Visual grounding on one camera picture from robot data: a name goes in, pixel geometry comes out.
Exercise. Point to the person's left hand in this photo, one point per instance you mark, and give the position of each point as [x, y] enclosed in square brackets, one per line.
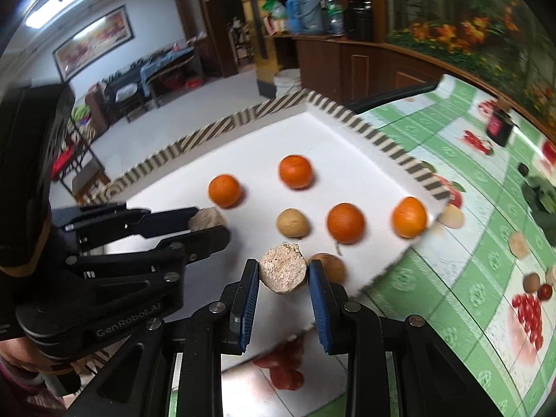
[17, 355]

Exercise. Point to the clear green-label plastic bottle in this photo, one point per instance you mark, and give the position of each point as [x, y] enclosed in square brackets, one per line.
[334, 15]

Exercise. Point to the wooden cabinet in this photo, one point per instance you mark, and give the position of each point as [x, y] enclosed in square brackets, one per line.
[321, 65]

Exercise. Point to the metal storage rack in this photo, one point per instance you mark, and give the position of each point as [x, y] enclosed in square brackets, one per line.
[82, 147]

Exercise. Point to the large brown round fruit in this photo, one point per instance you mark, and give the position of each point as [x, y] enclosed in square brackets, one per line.
[334, 269]

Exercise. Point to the shiny red jujube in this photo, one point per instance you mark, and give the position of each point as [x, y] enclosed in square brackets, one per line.
[545, 292]

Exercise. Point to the green fruit printed tablecloth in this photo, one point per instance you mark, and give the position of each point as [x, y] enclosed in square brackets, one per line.
[434, 312]

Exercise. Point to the flower painted glass screen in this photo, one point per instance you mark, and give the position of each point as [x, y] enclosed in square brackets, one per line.
[469, 21]

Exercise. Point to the round beige dried cake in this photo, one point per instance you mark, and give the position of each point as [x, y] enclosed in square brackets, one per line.
[208, 217]

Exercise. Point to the black thermos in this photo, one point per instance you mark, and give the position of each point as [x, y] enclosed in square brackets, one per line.
[360, 19]

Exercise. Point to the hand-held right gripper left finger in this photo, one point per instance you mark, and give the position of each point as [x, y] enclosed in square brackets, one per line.
[245, 308]

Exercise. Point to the striped white cardboard box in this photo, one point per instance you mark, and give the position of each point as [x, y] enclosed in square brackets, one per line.
[347, 147]

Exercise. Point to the wooden chair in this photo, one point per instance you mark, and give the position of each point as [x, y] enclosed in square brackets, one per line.
[241, 39]

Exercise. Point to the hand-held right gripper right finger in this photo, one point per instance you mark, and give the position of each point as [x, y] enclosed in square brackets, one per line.
[319, 308]

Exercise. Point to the black red-label jar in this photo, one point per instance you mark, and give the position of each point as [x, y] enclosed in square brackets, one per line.
[500, 128]

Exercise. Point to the green white bag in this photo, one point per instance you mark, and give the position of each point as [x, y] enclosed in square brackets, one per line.
[273, 8]

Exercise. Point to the blue grey thermos jug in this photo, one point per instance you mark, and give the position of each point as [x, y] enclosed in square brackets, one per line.
[313, 11]

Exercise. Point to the squarish beige dried cake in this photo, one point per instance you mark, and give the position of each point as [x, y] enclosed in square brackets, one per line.
[519, 243]

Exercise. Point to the blue plastic jug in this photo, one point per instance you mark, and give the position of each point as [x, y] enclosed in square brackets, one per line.
[294, 11]

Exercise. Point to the white bucket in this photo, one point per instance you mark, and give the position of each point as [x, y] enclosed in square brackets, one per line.
[286, 82]

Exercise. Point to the light tan round fruit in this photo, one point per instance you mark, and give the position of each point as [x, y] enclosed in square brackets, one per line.
[293, 223]

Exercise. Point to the green bok choy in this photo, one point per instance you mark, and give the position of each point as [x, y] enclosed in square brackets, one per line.
[541, 200]

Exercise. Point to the wooden jar stopper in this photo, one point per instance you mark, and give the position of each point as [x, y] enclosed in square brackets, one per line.
[504, 103]

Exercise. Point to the dark black jujube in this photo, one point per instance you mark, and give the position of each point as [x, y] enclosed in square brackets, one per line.
[523, 168]

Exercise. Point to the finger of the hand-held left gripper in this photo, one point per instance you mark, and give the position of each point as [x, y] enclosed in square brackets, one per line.
[143, 221]
[204, 243]

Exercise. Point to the large pinkish dried cake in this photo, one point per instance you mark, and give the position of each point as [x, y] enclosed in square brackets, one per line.
[282, 269]

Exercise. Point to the blue cloth covered table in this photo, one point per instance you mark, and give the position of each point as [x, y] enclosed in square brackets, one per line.
[167, 65]

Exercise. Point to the small stemmed orange tangerine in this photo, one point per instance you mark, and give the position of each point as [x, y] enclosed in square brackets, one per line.
[345, 223]

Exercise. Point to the framed wall painting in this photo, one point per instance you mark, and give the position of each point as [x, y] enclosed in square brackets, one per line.
[93, 39]

